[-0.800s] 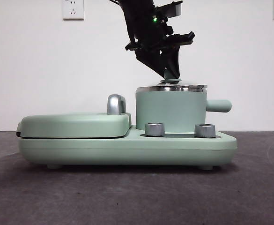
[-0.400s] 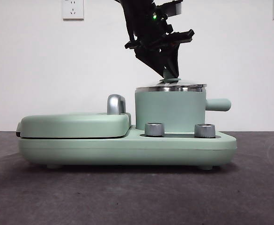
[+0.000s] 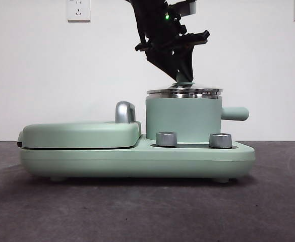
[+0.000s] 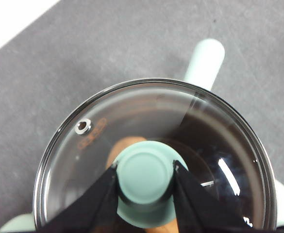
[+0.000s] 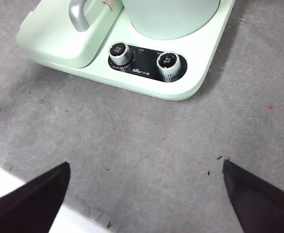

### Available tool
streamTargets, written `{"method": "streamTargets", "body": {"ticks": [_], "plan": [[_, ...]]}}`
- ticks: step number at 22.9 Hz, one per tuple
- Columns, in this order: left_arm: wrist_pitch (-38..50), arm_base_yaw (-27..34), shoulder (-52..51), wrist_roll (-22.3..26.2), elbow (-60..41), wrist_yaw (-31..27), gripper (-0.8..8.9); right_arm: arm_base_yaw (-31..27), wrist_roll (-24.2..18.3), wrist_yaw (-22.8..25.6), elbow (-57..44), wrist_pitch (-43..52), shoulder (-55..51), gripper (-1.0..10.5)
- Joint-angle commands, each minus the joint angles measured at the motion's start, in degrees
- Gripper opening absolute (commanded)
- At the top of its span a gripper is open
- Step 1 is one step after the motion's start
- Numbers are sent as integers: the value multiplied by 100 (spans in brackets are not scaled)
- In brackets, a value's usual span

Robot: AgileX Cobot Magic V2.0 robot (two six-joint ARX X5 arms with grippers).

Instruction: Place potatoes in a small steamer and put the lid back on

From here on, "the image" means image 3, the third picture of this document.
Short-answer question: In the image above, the glass lid with green knob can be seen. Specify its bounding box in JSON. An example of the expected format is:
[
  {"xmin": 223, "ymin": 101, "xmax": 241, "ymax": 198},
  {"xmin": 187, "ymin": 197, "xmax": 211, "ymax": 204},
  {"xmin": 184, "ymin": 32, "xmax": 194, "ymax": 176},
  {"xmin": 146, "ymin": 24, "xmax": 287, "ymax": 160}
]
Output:
[{"xmin": 147, "ymin": 70, "xmax": 223, "ymax": 98}]

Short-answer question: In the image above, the silver control knob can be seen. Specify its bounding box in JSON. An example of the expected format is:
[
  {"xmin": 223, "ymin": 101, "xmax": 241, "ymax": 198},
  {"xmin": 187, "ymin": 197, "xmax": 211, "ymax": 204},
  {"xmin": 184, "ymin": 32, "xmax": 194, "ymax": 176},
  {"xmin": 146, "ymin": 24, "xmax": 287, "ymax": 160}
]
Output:
[
  {"xmin": 156, "ymin": 131, "xmax": 178, "ymax": 147},
  {"xmin": 209, "ymin": 133, "xmax": 233, "ymax": 149}
]

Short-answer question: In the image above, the green breakfast machine base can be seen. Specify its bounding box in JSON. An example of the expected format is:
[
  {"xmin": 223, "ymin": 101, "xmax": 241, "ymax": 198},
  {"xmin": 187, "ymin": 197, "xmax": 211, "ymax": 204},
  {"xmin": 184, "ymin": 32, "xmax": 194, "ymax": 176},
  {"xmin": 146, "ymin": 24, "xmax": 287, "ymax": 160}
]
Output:
[{"xmin": 20, "ymin": 133, "xmax": 256, "ymax": 183}]

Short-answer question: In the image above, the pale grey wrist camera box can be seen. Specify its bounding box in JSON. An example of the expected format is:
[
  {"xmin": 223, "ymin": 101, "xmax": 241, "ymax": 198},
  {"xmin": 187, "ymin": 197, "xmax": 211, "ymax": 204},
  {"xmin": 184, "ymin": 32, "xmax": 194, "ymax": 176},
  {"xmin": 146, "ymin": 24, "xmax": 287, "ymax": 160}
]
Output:
[{"xmin": 168, "ymin": 0, "xmax": 197, "ymax": 16}]

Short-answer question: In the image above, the green pot with side handle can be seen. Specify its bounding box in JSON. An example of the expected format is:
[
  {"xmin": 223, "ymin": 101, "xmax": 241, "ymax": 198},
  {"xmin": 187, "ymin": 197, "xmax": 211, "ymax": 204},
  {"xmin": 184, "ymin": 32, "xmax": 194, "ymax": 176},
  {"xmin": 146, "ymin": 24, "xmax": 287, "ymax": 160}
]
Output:
[{"xmin": 145, "ymin": 93, "xmax": 250, "ymax": 142}]

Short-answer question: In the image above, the white wall socket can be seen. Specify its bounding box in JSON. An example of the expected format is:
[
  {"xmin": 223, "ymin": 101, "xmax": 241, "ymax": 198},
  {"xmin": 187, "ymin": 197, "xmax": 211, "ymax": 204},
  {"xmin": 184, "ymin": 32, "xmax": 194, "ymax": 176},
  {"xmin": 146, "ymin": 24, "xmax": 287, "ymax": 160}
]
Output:
[{"xmin": 67, "ymin": 0, "xmax": 92, "ymax": 22}]

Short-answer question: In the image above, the green grill cover chrome handle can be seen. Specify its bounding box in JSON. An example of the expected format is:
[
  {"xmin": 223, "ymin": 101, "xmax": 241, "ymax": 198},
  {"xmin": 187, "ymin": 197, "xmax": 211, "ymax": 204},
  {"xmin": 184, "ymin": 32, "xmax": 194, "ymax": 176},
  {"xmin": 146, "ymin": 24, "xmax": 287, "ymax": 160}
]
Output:
[{"xmin": 17, "ymin": 101, "xmax": 143, "ymax": 149}]

